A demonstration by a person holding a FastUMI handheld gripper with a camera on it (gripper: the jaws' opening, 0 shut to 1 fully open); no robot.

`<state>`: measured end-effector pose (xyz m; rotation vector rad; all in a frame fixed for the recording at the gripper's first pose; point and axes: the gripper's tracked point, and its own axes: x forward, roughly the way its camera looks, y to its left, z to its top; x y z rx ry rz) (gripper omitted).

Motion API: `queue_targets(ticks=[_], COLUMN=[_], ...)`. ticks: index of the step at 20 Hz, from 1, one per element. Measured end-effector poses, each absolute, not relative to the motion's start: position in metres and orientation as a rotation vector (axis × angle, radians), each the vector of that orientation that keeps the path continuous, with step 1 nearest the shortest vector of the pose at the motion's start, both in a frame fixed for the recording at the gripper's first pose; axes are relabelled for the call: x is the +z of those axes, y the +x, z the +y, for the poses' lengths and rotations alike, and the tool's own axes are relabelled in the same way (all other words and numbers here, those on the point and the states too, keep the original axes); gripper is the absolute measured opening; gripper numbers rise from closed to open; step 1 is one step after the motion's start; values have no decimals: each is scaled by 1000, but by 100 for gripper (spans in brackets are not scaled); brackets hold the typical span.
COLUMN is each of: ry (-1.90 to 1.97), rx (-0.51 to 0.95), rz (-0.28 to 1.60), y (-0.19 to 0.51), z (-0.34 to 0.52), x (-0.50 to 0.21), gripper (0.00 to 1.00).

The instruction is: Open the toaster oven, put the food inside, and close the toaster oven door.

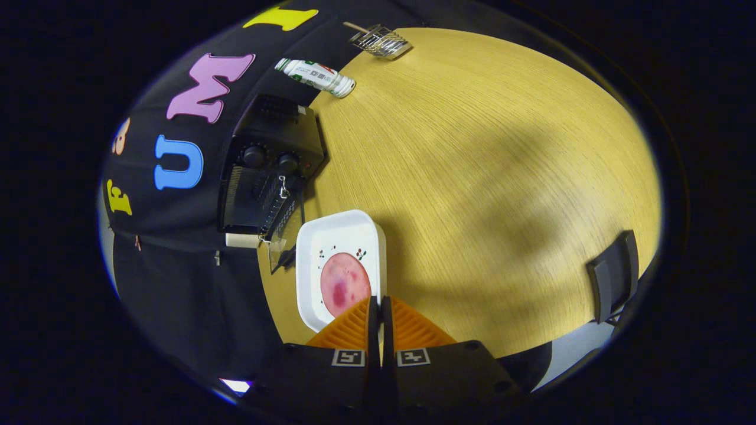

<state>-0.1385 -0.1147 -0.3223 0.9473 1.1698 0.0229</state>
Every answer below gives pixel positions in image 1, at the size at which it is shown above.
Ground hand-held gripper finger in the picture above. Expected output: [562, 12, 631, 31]
[251, 296, 380, 417]
[380, 296, 527, 416]

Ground pink ham slice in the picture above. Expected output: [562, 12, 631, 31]
[320, 252, 373, 318]

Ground white square plate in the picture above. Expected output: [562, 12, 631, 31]
[295, 209, 388, 333]

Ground black toaster oven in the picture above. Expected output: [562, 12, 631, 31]
[217, 93, 327, 276]

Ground black backdrop cloth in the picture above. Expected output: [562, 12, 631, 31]
[99, 0, 427, 387]

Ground white green bottle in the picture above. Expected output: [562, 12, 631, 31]
[274, 57, 357, 99]

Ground metal wire basket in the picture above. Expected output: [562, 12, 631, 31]
[348, 23, 413, 61]

